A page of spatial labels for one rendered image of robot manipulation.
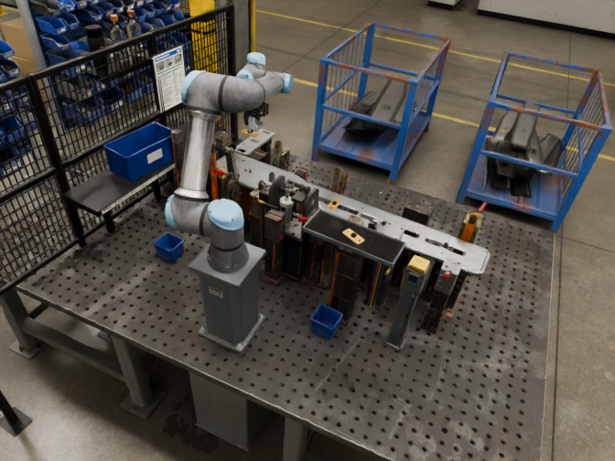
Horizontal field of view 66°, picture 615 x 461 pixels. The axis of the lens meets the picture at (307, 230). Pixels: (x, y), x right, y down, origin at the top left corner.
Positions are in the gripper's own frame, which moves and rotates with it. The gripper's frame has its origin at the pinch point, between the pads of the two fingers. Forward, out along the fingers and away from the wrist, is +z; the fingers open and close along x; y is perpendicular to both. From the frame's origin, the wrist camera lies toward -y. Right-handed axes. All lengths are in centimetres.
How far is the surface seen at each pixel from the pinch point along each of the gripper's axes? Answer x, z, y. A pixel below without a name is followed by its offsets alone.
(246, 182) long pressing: -8.8, 23.3, 4.5
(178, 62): 16, -11, -55
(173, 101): 9, 7, -54
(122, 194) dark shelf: -51, 22, -33
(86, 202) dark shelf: -63, 22, -40
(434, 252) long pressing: -7, 20, 97
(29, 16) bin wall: 40, 8, -204
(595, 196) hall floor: 267, 117, 191
